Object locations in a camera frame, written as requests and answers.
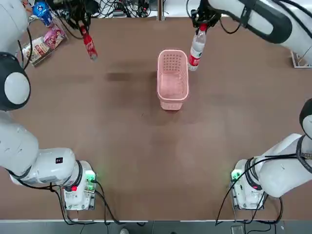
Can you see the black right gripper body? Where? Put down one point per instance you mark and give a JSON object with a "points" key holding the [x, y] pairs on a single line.
{"points": [[206, 13]]}

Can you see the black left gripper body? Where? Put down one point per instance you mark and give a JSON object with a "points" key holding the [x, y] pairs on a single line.
{"points": [[82, 9]]}

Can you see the red cola bottle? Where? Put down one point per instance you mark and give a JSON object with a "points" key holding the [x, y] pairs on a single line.
{"points": [[89, 45]]}

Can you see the clear water bottle red label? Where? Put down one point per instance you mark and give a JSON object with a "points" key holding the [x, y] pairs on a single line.
{"points": [[196, 52]]}

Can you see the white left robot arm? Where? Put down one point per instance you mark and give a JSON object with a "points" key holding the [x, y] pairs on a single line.
{"points": [[17, 151]]}

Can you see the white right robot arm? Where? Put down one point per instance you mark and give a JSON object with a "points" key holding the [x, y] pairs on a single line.
{"points": [[260, 22]]}

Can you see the pink snack packet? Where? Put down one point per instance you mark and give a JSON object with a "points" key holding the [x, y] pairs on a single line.
{"points": [[54, 37]]}

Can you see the blue snack cup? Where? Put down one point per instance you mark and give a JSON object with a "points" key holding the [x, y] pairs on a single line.
{"points": [[43, 13]]}

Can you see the clear acrylic shelf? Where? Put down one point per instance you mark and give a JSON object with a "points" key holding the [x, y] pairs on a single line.
{"points": [[36, 54]]}

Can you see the pink plastic basket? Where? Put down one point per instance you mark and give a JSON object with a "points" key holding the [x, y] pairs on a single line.
{"points": [[173, 80]]}

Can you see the small clear acrylic stand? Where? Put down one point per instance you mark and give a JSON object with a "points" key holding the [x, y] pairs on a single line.
{"points": [[296, 63]]}

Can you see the grey floor socket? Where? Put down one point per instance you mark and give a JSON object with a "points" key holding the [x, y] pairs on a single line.
{"points": [[237, 229]]}

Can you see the grey shoe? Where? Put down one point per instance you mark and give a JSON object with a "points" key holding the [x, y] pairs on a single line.
{"points": [[124, 230]]}

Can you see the aluminium frame post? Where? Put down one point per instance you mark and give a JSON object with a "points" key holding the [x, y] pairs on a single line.
{"points": [[161, 9]]}

